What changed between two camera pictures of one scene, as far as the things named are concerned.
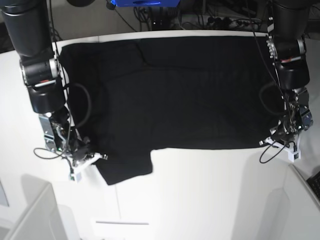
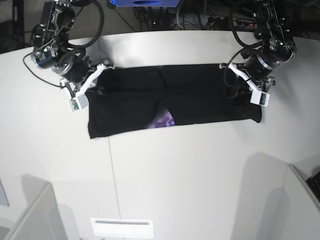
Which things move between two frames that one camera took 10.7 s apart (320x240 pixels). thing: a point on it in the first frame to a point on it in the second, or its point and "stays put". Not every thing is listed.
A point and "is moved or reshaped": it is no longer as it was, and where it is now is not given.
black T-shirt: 136,96 is moved or reshaped
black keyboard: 314,181 stays put
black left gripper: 60,135 to 72,68
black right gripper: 297,117 to 258,71
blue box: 120,3 stays put
